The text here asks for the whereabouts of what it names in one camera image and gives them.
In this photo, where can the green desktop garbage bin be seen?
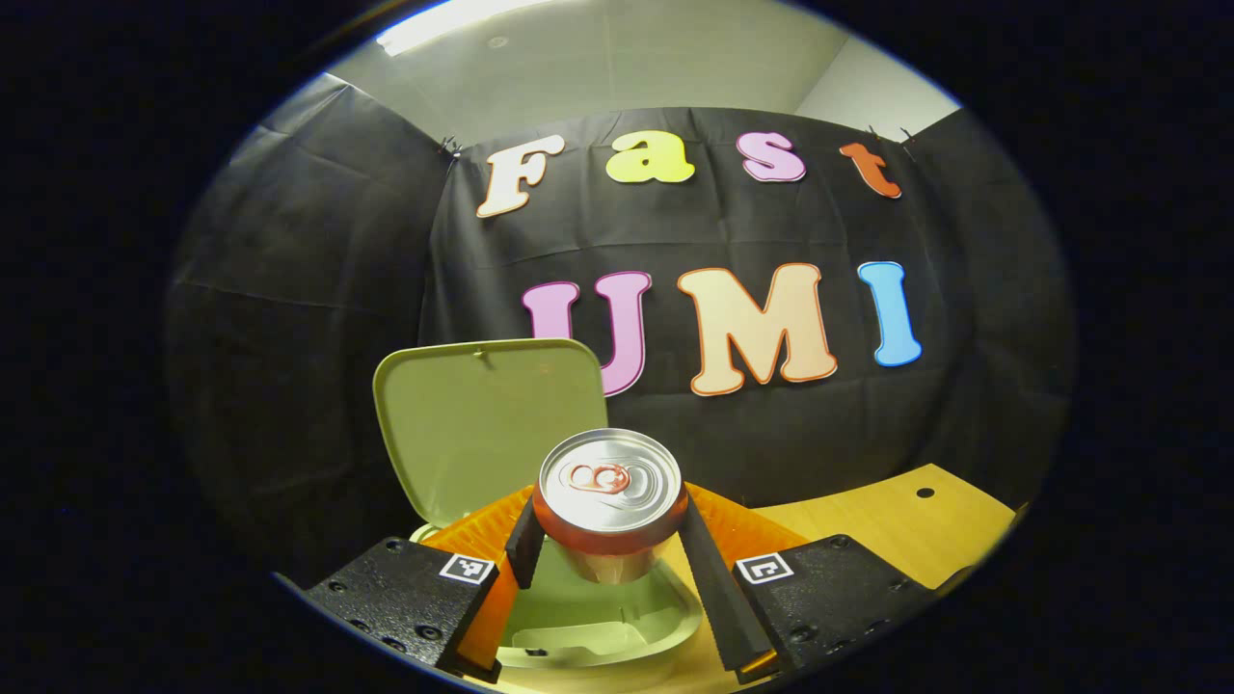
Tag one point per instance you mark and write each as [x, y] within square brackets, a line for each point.
[463, 434]

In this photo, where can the black backdrop cloth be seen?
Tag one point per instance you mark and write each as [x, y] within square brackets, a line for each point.
[289, 337]

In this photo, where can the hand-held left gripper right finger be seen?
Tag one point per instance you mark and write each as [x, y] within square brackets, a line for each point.
[709, 588]

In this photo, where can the red pop can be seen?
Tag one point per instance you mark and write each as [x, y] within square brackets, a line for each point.
[607, 482]

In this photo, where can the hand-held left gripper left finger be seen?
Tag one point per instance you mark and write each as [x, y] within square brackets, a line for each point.
[521, 559]

